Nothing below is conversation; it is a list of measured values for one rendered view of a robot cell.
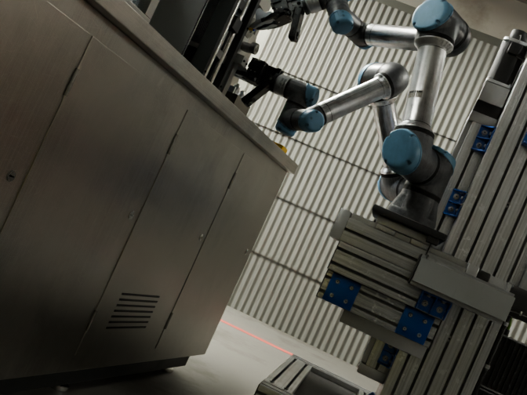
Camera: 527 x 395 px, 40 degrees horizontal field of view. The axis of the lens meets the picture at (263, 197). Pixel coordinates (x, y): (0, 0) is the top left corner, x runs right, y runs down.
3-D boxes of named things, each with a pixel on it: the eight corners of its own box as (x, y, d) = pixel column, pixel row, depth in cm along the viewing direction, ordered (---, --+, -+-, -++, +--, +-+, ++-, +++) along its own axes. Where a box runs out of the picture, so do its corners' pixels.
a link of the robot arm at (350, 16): (364, 32, 244) (357, 9, 249) (346, 16, 236) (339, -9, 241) (345, 44, 248) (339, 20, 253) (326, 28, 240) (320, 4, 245)
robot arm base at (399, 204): (430, 233, 222) (444, 204, 223) (434, 230, 208) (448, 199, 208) (385, 214, 225) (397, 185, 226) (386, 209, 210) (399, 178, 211)
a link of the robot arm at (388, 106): (401, 210, 271) (374, 66, 256) (378, 204, 284) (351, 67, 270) (426, 201, 275) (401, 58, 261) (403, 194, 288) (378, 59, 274)
